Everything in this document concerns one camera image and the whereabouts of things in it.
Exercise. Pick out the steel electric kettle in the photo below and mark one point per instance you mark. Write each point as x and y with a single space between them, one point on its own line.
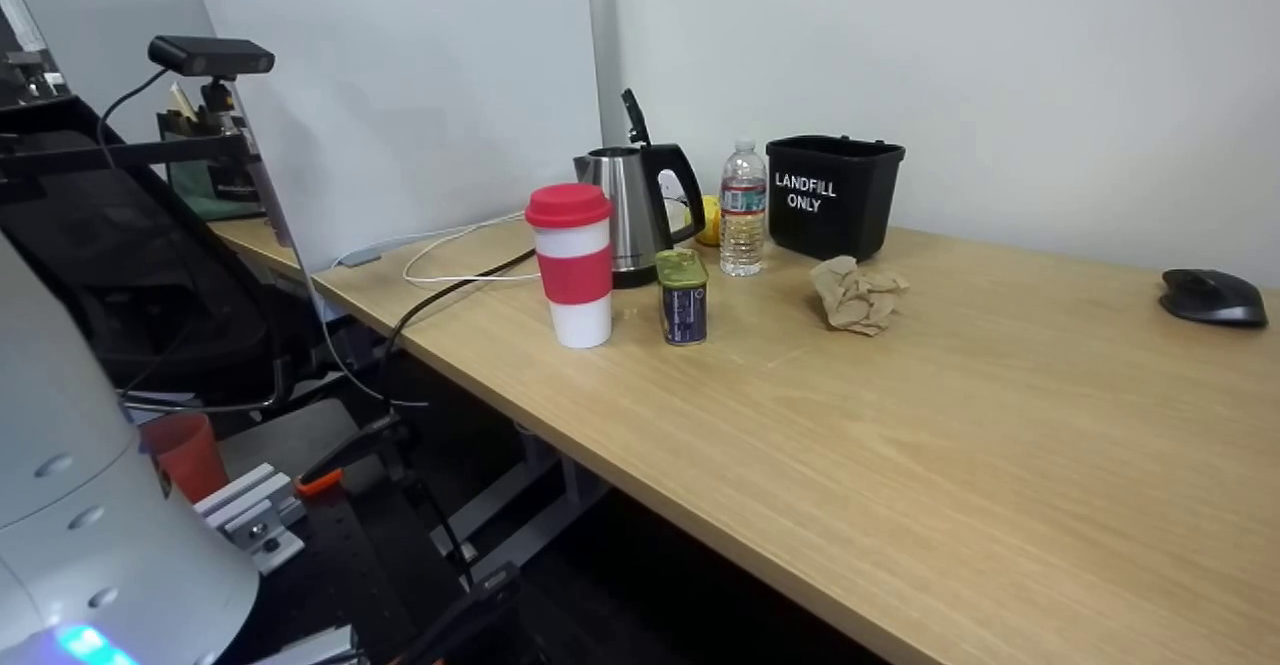
625 207

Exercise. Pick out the black computer mouse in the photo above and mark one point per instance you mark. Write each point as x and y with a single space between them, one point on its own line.
1212 297

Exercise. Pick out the black waste bin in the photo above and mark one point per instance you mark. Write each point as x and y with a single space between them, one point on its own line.
830 200

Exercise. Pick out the black kettle lid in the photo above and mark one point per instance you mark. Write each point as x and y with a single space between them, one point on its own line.
635 117

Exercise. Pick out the camera on mount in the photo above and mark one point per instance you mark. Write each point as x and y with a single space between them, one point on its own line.
212 56

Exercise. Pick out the crumpled brown paper napkin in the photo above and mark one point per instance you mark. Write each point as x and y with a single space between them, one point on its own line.
855 295

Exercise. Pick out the white travel cup red lid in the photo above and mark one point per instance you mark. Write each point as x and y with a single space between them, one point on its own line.
575 265

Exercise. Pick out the black office chair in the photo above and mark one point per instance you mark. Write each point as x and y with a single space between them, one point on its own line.
130 255

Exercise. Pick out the grey partition panel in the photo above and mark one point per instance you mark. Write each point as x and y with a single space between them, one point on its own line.
400 85

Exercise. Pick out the yellow lemon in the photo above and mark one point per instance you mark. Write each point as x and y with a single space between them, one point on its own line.
711 222

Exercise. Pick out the clear plastic water bottle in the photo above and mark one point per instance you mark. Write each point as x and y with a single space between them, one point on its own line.
742 215

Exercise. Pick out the red plastic cup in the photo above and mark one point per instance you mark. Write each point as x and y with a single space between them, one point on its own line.
190 455

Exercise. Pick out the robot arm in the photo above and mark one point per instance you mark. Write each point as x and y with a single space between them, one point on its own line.
80 485

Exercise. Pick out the black clamp orange tip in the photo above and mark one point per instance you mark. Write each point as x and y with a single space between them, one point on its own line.
345 450

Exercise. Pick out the blue tin can green lid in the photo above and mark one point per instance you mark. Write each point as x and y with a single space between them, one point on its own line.
683 300

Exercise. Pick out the aluminium bracket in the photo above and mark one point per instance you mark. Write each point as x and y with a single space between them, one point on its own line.
250 515

